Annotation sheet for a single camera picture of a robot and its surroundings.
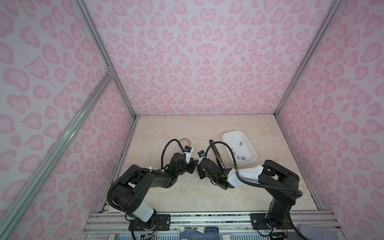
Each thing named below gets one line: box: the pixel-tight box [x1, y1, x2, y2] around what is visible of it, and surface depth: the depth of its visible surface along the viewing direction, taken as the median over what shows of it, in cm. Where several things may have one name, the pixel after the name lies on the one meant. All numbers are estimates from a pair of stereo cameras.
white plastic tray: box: [222, 130, 258, 165], surface depth 103 cm
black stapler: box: [209, 139, 226, 170], surface depth 97 cm
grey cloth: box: [297, 223, 341, 240], surface depth 69 cm
